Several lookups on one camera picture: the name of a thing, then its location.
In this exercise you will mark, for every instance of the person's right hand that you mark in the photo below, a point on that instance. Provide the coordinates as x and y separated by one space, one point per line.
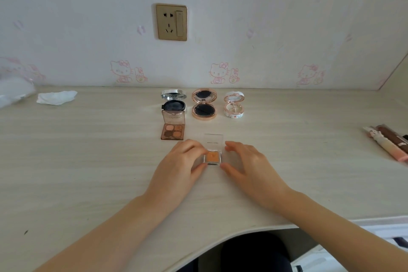
258 179

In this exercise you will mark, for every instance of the person's left hand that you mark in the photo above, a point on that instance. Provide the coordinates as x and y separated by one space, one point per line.
173 179

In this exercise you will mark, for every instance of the orange single eyeshadow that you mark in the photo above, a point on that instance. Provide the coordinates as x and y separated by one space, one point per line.
213 156

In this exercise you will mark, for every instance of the brown eyeshadow quad palette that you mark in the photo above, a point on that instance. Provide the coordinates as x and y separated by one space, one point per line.
173 130

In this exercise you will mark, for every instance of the white round blush compact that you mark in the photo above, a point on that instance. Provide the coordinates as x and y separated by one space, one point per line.
233 110

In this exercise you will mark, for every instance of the silver round cushion compact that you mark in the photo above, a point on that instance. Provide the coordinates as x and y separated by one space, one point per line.
173 104

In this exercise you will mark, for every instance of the rose gold floral compact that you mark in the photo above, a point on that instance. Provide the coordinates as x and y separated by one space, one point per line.
204 110

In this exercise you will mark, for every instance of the pink cat lip tube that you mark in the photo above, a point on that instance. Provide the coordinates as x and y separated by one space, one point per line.
387 144

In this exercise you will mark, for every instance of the rose gold brown lipstick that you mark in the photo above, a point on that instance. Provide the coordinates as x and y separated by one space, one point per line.
393 136

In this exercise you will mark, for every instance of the person's left forearm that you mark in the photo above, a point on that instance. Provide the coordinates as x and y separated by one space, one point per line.
102 240

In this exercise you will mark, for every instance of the person's right forearm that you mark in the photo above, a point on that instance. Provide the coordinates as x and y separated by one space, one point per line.
344 236

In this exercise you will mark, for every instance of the person's black trousers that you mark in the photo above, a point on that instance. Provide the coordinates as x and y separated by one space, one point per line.
255 254

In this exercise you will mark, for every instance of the crumpled white tissue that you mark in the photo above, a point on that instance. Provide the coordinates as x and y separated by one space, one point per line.
56 97

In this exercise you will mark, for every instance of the light wooden side panel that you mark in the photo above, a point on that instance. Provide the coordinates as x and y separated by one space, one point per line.
396 77

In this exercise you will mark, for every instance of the clear plastic wrapped roll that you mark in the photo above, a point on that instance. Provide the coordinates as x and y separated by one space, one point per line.
14 90

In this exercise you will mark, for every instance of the gold wall socket plate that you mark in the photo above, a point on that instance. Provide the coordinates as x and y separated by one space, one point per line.
171 22

